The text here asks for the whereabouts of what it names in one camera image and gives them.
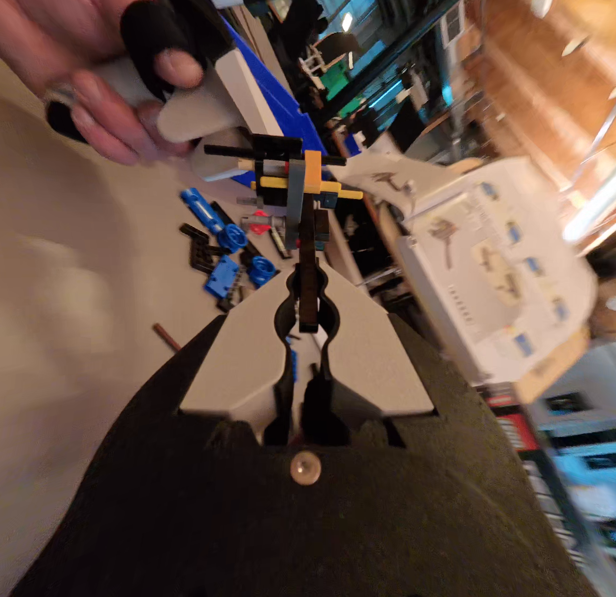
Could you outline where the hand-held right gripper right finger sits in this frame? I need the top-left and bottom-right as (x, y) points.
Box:
(303, 264), (436, 445)

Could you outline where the blue flat toy panel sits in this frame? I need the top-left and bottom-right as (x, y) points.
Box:
(204, 258), (240, 299)

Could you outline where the blue curved toy panel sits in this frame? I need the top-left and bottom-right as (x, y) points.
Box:
(180, 188), (227, 235)

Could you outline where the printed task card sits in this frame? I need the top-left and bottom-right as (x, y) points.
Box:
(481, 174), (598, 368)

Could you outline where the truck print toy set box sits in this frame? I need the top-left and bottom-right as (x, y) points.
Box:
(481, 385), (597, 574)

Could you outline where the black orange toy chassis assembly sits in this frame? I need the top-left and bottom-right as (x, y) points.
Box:
(203, 134), (365, 334)

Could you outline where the brown toy axle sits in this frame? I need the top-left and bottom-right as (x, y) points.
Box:
(153, 323), (182, 352)

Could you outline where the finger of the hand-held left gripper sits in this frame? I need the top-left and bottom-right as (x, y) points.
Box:
(189, 130), (257, 182)
(214, 47), (286, 137)

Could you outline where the blue wheel hub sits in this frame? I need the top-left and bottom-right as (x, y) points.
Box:
(246, 255), (278, 288)
(217, 223), (249, 254)

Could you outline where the pile of black toy beams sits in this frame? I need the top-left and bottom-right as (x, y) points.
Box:
(179, 200), (294, 314)

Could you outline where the blue bin with white tag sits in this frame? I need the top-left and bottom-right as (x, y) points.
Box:
(224, 22), (364, 184)

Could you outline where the white book stand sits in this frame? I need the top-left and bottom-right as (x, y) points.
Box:
(395, 154), (602, 405)

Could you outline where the black support pole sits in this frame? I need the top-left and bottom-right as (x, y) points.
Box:
(332, 0), (483, 122)

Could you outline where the person's left hand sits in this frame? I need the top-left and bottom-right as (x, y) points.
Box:
(0, 0), (205, 168)

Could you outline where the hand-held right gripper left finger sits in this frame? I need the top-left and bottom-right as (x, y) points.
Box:
(179, 264), (304, 447)

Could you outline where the instruction booklet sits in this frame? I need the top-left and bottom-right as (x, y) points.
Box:
(329, 154), (525, 362)

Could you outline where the green board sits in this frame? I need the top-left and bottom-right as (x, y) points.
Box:
(320, 60), (352, 100)

